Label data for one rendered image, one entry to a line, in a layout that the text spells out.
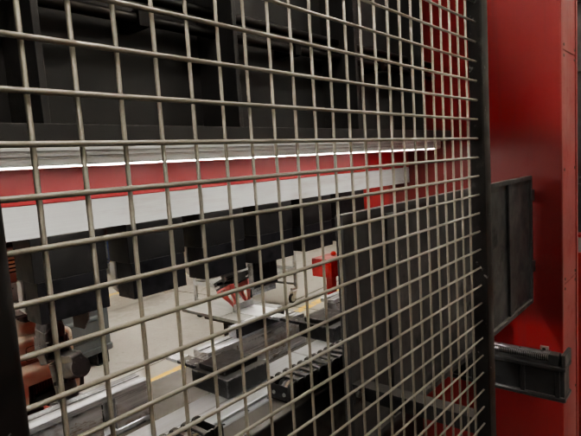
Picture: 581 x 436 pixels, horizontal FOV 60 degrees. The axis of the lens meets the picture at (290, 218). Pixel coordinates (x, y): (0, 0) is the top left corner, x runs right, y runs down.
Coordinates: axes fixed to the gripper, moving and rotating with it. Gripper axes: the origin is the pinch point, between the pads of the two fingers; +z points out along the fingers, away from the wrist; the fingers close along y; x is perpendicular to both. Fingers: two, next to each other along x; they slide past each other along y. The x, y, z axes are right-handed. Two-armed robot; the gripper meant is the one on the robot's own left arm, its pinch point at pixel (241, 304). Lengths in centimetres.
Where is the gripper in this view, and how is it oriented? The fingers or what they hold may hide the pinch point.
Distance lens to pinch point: 159.4
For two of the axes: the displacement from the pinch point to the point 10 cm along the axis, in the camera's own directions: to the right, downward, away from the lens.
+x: -6.6, 4.3, 6.2
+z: 4.1, 8.9, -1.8
